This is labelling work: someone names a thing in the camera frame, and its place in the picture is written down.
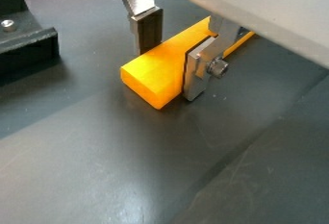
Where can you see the yellow square-circle object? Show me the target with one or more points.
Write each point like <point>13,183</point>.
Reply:
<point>154,74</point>

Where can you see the black curved fixture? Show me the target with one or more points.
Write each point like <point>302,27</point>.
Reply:
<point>28,46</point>

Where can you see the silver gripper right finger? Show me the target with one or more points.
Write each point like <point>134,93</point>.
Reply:
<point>202,54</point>

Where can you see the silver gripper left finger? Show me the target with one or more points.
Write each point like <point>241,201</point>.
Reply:
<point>146,22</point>

